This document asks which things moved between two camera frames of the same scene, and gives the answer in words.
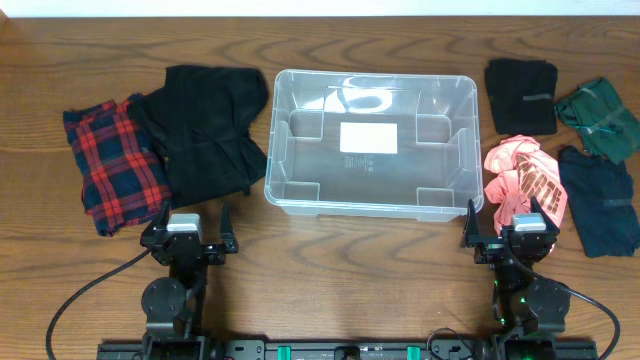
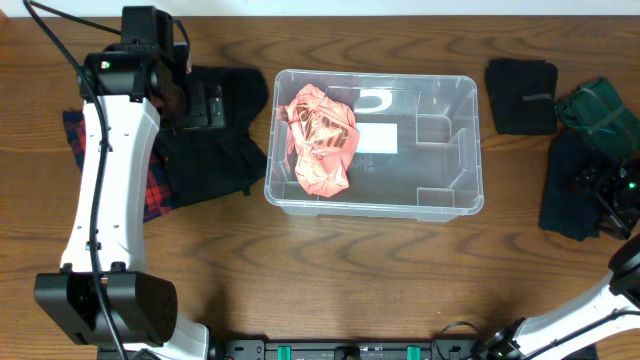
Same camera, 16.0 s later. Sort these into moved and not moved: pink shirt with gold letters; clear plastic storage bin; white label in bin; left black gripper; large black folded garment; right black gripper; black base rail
Moved: pink shirt with gold letters; right black gripper; left black gripper
Not moved: black base rail; white label in bin; clear plastic storage bin; large black folded garment
